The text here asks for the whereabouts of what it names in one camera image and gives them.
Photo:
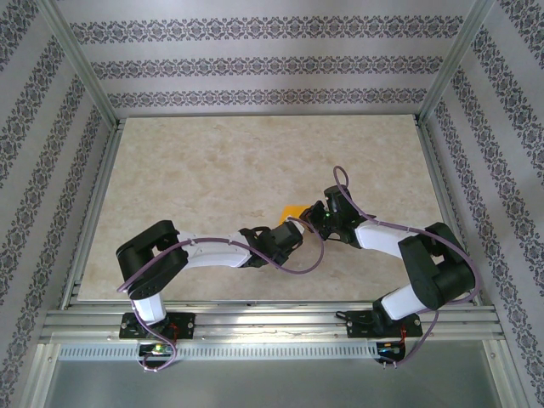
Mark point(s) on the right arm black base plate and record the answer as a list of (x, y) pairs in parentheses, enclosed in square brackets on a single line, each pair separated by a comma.
[(361, 327)]

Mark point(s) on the aluminium table side rail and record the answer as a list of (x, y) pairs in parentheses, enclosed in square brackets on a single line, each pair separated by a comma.
[(446, 212), (91, 217)]

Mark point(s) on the aluminium frame post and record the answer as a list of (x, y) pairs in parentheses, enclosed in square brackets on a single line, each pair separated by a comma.
[(459, 55), (76, 59)]

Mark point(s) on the small electronics board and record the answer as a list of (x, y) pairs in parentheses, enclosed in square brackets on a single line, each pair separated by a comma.
[(389, 349), (156, 349)]

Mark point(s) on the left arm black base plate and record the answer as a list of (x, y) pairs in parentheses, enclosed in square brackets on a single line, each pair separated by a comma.
[(183, 325)]

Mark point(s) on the grey sheet metal panel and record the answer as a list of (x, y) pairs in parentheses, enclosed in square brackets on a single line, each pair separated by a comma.
[(272, 382)]

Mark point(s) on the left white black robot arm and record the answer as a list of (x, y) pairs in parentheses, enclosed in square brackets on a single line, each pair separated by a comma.
[(212, 255)]

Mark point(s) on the long aluminium mounting rail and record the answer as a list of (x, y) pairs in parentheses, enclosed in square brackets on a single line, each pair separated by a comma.
[(263, 319)]

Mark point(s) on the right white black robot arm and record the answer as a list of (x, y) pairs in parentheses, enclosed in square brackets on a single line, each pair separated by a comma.
[(378, 240)]

